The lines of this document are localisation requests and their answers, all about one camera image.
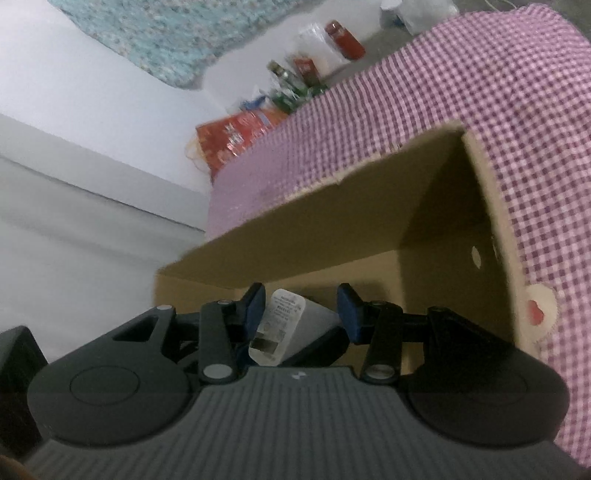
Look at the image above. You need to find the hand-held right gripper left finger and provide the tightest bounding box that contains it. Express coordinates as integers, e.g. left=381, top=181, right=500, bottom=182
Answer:
left=113, top=282, right=267, bottom=384

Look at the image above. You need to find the green glass bottle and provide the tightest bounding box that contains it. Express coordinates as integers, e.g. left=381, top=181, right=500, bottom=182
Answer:
left=268, top=60, right=324, bottom=112

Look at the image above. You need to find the dark rectangular object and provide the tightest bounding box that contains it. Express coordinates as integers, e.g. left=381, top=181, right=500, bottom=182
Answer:
left=0, top=325, right=47, bottom=457

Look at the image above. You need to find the pink gingham blanket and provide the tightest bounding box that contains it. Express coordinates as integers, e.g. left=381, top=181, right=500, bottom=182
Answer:
left=205, top=4, right=591, bottom=467

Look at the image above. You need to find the small red packet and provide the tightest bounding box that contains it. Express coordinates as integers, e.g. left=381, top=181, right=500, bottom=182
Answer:
left=293, top=56, right=322, bottom=87

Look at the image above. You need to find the white labelled bottle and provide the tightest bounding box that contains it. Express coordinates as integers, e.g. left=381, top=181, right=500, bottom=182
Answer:
left=248, top=288, right=345, bottom=367

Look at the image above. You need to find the white plastic bag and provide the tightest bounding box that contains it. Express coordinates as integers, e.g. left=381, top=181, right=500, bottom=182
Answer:
left=381, top=0, right=460, bottom=35

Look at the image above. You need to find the teal patterned cloth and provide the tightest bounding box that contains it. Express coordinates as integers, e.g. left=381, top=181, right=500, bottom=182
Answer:
left=48, top=0, right=315, bottom=89

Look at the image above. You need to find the red printed bag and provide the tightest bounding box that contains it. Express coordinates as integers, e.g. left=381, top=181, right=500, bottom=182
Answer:
left=196, top=108, right=289, bottom=182

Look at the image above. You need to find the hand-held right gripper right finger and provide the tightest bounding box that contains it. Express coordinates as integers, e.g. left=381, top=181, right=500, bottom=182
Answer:
left=337, top=282, right=518, bottom=384

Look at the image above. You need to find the brown cardboard box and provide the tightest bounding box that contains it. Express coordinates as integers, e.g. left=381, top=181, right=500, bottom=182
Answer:
left=154, top=119, right=527, bottom=374

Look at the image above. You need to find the clear plastic container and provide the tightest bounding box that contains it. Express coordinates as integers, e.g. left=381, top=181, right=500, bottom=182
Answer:
left=295, top=23, right=345, bottom=75

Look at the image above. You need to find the red bottle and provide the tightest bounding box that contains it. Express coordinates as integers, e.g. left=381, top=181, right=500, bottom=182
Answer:
left=324, top=21, right=365, bottom=60

